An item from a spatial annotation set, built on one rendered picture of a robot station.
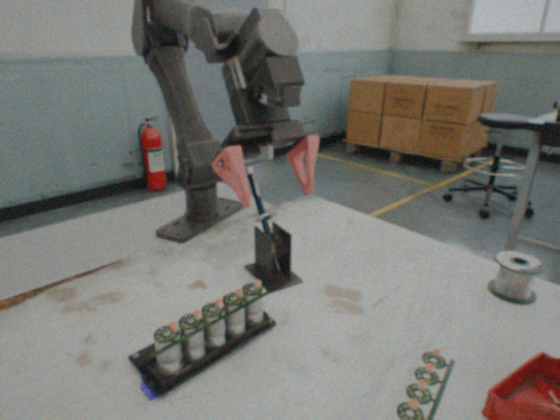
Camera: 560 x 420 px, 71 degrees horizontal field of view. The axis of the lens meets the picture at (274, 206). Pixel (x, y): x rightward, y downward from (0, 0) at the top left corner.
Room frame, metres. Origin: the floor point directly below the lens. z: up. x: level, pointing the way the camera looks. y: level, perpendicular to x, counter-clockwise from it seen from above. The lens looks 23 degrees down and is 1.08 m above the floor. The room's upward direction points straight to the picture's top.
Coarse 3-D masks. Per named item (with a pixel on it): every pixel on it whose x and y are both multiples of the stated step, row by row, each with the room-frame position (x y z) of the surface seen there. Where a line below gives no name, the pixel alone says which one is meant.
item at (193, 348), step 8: (192, 320) 0.33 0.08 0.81; (192, 336) 0.32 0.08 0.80; (200, 336) 0.33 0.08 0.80; (184, 344) 0.32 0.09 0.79; (192, 344) 0.32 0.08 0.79; (200, 344) 0.32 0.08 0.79; (184, 352) 0.32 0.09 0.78; (192, 352) 0.32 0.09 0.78; (200, 352) 0.32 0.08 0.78; (192, 360) 0.32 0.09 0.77
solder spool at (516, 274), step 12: (504, 252) 0.50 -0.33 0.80; (516, 252) 0.50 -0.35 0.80; (504, 264) 0.46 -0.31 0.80; (516, 264) 0.46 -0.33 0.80; (528, 264) 0.46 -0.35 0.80; (540, 264) 0.46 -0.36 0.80; (504, 276) 0.46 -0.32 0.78; (516, 276) 0.45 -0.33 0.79; (528, 276) 0.45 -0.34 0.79; (492, 288) 0.48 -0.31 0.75; (504, 288) 0.46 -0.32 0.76; (516, 288) 0.45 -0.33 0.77; (528, 288) 0.45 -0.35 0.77; (504, 300) 0.45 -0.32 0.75; (516, 300) 0.45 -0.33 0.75; (528, 300) 0.45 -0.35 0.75
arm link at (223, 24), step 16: (144, 0) 0.76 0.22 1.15; (160, 0) 0.74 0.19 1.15; (176, 0) 0.70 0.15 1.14; (192, 0) 0.68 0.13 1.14; (144, 16) 0.77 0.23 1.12; (160, 16) 0.74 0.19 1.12; (176, 16) 0.70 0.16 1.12; (192, 16) 0.63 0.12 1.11; (208, 16) 0.59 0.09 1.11; (224, 16) 0.60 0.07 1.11; (240, 16) 0.61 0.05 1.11; (144, 32) 0.77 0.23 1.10; (192, 32) 0.64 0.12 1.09; (224, 32) 0.59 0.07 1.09; (144, 48) 0.78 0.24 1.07
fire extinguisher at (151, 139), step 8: (152, 120) 2.95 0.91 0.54; (152, 128) 2.92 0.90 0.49; (144, 136) 2.88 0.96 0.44; (152, 136) 2.88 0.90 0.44; (160, 136) 2.94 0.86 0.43; (144, 144) 2.88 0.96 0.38; (152, 144) 2.87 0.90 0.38; (160, 144) 2.92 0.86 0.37; (144, 152) 2.88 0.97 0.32; (152, 152) 2.87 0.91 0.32; (160, 152) 2.91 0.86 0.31; (144, 160) 2.89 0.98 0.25; (152, 160) 2.87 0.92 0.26; (160, 160) 2.90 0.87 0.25; (152, 168) 2.87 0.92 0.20; (160, 168) 2.90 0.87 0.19; (152, 176) 2.87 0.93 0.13; (160, 176) 2.89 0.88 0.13; (152, 184) 2.87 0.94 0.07; (160, 184) 2.89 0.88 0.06
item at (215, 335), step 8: (224, 312) 0.35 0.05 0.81; (208, 320) 0.34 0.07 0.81; (224, 320) 0.35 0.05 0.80; (208, 328) 0.34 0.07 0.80; (216, 328) 0.34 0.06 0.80; (224, 328) 0.35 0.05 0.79; (208, 336) 0.34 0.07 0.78; (216, 336) 0.34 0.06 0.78; (224, 336) 0.35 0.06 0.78; (208, 344) 0.34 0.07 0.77; (216, 344) 0.34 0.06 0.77
